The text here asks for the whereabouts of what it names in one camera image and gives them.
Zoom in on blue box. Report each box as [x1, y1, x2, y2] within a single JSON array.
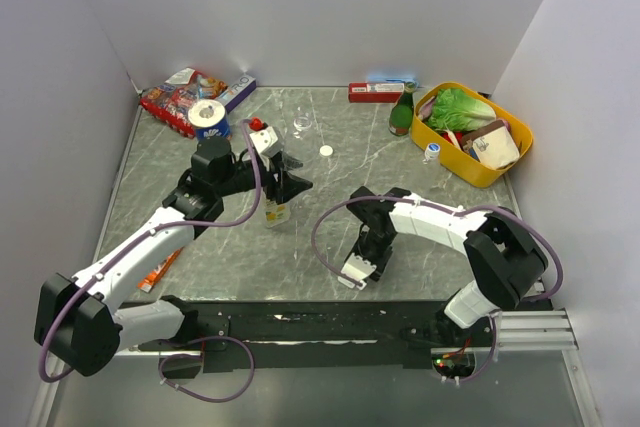
[[366, 72, 420, 87]]

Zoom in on aluminium rail frame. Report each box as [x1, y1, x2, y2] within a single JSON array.
[[24, 309, 581, 427]]

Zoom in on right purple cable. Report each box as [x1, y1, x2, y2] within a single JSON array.
[[310, 194, 564, 303]]

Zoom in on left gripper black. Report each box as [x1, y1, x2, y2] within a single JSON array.
[[215, 150, 313, 204]]

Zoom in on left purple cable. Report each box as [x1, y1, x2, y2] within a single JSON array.
[[38, 118, 264, 383]]

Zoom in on toilet paper roll blue wrap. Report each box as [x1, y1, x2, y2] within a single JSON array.
[[188, 99, 231, 141]]

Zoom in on purple white box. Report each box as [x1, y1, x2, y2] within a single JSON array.
[[217, 74, 257, 113]]

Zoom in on purple cable loop front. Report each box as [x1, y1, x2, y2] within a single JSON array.
[[158, 335, 255, 403]]

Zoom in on green glass bottle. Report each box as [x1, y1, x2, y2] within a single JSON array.
[[389, 81, 418, 136]]

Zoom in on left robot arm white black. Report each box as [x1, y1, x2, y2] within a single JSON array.
[[34, 130, 313, 377]]

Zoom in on beige paper carton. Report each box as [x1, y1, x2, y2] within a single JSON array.
[[460, 119, 520, 170]]

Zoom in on white bottle cap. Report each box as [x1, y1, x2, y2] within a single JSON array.
[[319, 145, 333, 157]]

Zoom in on red snack bag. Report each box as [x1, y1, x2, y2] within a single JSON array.
[[140, 68, 228, 139]]

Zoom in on green lettuce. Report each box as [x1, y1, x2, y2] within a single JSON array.
[[426, 88, 497, 132]]

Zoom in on red item in basket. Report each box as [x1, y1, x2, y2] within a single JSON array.
[[441, 130, 463, 150]]

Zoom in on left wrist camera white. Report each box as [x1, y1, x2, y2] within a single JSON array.
[[249, 117, 283, 159]]

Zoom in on electronics board with leds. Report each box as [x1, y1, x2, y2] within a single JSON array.
[[432, 348, 477, 381]]

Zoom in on red box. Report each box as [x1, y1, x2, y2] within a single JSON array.
[[348, 82, 404, 104]]

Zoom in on purple onion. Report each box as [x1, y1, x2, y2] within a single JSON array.
[[417, 96, 437, 122]]

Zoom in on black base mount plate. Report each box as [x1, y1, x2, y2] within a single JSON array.
[[140, 300, 494, 373]]

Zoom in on clear bottle yellow label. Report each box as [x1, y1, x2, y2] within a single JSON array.
[[261, 193, 291, 228]]

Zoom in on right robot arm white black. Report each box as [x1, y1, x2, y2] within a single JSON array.
[[339, 186, 548, 346]]

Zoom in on orange snack box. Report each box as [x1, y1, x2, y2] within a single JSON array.
[[137, 249, 182, 293]]

